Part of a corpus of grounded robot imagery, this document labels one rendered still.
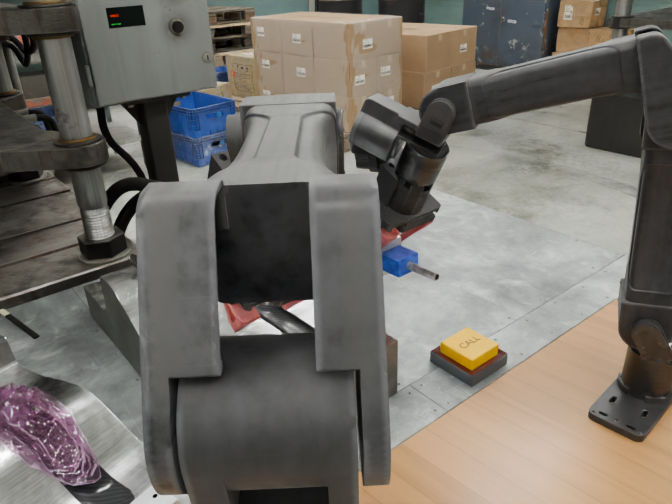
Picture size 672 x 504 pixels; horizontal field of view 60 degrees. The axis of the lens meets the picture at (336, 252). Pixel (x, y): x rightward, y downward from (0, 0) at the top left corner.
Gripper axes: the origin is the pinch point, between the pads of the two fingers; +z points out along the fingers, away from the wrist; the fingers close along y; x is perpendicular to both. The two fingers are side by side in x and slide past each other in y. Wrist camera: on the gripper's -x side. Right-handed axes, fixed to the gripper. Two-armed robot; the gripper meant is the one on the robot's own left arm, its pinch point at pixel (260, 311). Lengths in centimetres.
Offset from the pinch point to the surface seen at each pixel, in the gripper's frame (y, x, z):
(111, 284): 6.5, -23.5, 21.9
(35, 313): 14, -38, 46
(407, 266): -29.0, -2.0, 9.9
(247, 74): -268, -369, 284
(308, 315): -14.2, -4.1, 16.5
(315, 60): -253, -269, 195
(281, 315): -11.8, -6.8, 18.7
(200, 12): -40, -86, 22
